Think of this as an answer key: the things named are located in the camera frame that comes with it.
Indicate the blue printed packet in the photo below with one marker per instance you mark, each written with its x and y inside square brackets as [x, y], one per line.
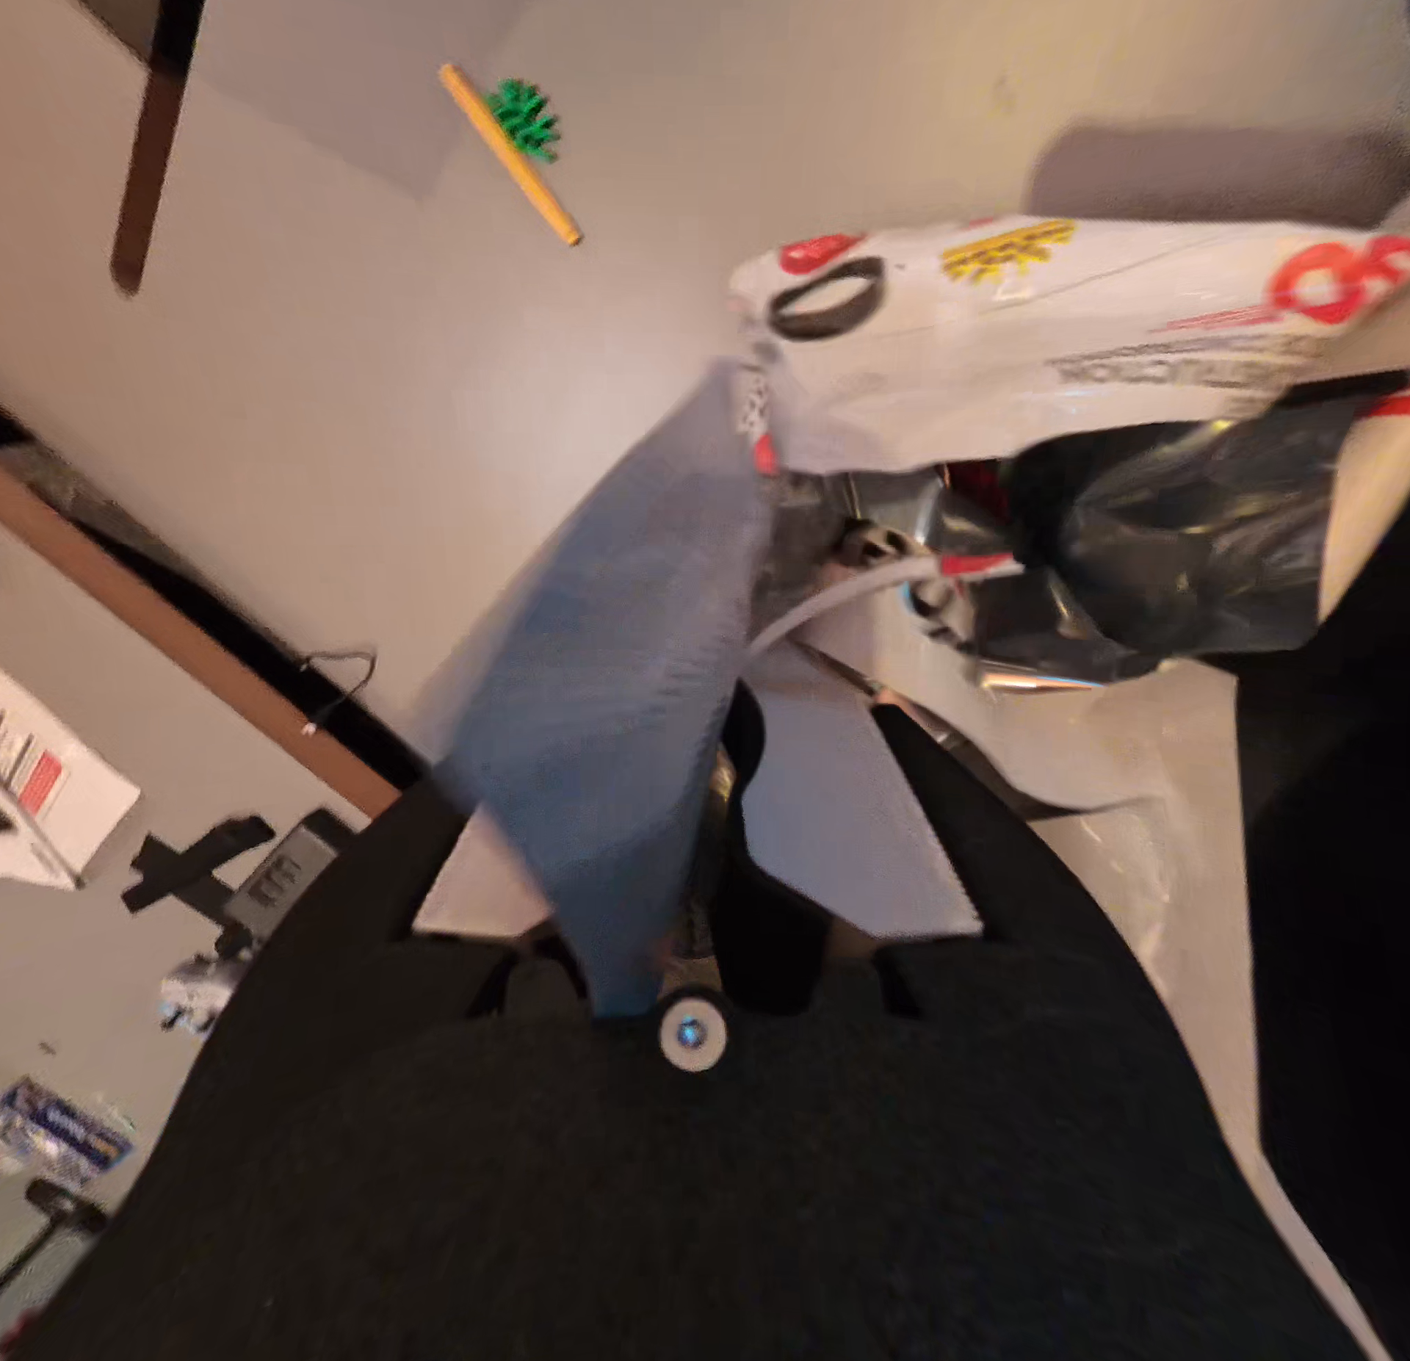
[67, 1124]

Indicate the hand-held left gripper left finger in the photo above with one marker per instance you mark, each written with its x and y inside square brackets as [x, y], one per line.
[486, 897]

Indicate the yellow toy rod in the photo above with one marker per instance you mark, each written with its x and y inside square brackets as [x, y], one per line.
[511, 153]

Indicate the black device with buttons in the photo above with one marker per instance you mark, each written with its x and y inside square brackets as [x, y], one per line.
[276, 864]

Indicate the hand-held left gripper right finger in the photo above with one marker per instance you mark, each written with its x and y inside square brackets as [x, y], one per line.
[849, 832]

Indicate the white box red label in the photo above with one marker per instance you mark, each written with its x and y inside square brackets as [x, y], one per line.
[67, 787]

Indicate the printed toy set bag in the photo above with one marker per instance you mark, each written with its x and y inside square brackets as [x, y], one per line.
[1046, 316]

